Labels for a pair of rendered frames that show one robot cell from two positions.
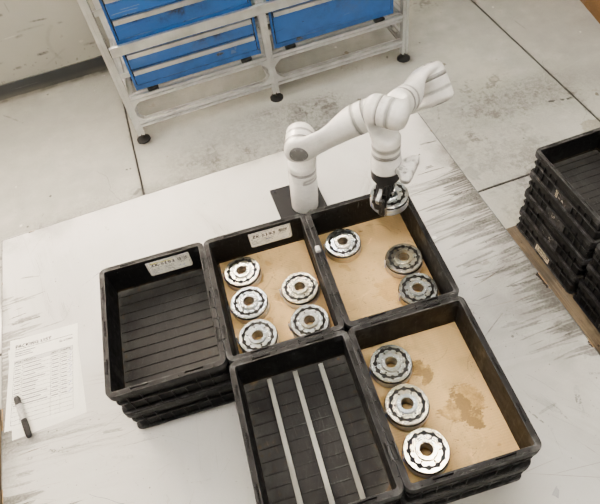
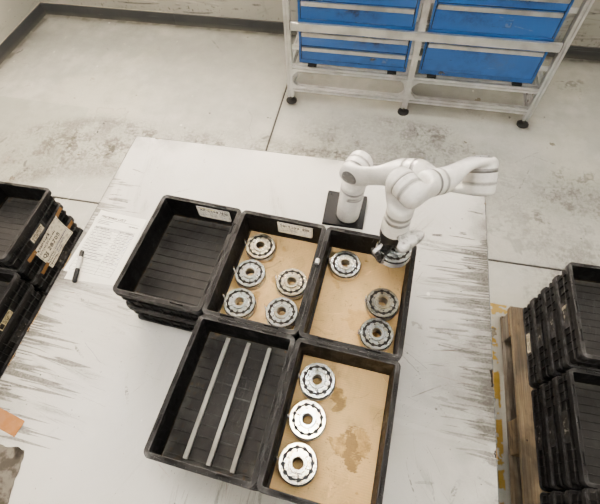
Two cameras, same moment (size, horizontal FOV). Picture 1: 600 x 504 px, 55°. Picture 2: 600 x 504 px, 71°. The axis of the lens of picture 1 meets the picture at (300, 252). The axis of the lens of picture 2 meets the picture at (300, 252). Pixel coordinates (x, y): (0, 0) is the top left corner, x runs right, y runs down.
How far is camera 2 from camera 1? 0.41 m
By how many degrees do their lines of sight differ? 14
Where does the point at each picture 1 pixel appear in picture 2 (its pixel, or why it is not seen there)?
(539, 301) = (477, 394)
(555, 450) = not seen: outside the picture
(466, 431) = (339, 467)
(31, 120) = (227, 52)
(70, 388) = (116, 263)
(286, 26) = (435, 58)
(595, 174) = not seen: outside the picture
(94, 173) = (245, 110)
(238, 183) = (311, 172)
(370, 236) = (371, 269)
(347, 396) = (273, 384)
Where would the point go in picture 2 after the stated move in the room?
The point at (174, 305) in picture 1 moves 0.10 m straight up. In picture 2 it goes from (203, 245) to (196, 229)
